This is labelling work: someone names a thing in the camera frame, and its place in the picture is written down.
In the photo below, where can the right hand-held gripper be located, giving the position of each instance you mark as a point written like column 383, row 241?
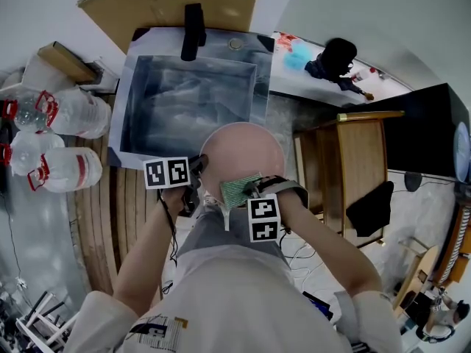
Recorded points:
column 263, row 217

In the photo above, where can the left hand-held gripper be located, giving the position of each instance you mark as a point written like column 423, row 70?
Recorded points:
column 165, row 173

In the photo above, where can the green scrubber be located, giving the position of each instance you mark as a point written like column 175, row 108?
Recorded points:
column 233, row 191

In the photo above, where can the pink plate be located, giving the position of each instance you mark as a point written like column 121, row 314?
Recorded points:
column 241, row 149

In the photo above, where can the person's left forearm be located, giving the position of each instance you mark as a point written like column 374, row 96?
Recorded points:
column 143, row 256

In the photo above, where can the person's right forearm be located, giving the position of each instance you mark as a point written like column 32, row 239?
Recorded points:
column 327, row 248

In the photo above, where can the person's grey trousers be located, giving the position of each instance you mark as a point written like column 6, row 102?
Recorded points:
column 209, row 230

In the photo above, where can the stainless steel sink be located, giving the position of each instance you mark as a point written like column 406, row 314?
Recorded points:
column 187, row 101

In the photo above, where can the wooden cabinet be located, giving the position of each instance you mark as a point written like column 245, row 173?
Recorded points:
column 357, row 153

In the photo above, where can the person's white shirt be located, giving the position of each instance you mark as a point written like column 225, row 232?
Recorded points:
column 235, row 300

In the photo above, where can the wooden slat pallet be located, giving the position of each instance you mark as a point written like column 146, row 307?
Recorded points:
column 99, row 215

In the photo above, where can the white counter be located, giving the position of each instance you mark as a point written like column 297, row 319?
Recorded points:
column 294, row 81

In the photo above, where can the black cloth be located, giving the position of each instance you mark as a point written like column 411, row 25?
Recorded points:
column 371, row 212

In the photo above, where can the large clear water bottle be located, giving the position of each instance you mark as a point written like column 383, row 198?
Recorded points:
column 70, row 169
column 29, row 149
column 24, row 114
column 79, row 112

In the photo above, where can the black faucet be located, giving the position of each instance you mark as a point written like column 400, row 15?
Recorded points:
column 193, row 31

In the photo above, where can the blue bath sponge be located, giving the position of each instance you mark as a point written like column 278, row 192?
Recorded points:
column 298, row 57

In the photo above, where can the small wooden brush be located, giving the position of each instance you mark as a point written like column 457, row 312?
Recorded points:
column 367, row 95

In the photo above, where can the red plastic item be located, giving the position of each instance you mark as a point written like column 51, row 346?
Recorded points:
column 285, row 40

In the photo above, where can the black bag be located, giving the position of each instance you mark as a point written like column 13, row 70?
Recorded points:
column 335, row 59

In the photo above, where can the small white red-capped bottle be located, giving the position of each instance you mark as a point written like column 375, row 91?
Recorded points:
column 362, row 74

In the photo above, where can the black round stand base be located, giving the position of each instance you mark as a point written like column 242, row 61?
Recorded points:
column 413, row 181

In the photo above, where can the large cardboard box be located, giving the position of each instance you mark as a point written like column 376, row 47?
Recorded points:
column 147, row 9

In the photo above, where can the small cardboard box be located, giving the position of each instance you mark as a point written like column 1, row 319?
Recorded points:
column 66, row 60

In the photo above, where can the black table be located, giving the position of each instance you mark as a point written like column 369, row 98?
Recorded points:
column 419, row 134

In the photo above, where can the striped wooden furniture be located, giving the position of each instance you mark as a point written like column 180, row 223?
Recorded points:
column 458, row 245

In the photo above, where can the white round fan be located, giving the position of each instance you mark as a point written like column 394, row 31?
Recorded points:
column 463, row 151

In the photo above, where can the white metal rack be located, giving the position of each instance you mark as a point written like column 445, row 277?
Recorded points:
column 40, row 322

